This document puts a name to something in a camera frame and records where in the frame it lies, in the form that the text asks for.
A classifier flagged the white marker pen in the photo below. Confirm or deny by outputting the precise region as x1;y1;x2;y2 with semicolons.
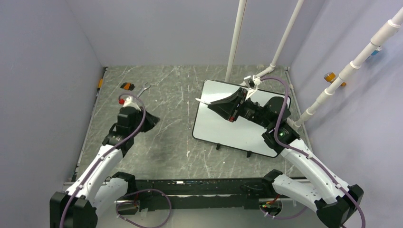
195;98;211;105

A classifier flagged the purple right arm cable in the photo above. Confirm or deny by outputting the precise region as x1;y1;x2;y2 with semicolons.
259;76;366;228

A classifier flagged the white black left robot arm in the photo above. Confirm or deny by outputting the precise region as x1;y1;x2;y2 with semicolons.
49;106;160;228

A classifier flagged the orange black small block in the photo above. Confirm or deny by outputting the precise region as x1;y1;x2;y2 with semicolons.
121;82;135;91

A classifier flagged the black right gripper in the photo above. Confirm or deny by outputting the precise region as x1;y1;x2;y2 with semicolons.
208;87;273;129

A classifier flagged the white framed whiteboard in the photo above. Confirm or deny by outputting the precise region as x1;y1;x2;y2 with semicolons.
192;80;278;158

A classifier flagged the blue wall fitting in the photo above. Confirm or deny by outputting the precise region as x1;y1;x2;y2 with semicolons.
370;46;382;56

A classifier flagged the silver open-end wrench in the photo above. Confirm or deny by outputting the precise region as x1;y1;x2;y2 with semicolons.
137;82;151;97

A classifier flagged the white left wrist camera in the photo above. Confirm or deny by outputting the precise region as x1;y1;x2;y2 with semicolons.
118;96;141;111

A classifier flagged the orange yellow wall fitting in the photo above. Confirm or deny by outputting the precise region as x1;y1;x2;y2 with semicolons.
324;72;336;83

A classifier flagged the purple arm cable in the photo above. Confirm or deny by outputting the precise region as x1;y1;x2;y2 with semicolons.
259;76;366;228
59;93;147;228

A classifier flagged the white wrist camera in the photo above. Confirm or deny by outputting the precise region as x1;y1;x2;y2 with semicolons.
244;75;261;100
118;96;141;111

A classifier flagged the white diagonal PVC pipe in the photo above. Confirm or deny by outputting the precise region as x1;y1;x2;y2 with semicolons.
292;9;403;130

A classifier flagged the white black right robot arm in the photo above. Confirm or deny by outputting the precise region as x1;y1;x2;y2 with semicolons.
206;87;364;228

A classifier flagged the orange black edge tool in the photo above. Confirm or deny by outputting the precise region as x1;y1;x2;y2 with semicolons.
97;78;103;92

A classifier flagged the white PVC pipe frame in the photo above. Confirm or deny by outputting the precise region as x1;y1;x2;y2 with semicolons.
224;0;304;82

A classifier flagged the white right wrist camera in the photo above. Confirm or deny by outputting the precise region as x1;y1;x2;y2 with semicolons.
244;75;261;100

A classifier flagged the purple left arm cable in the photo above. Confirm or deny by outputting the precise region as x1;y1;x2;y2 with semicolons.
59;93;147;228

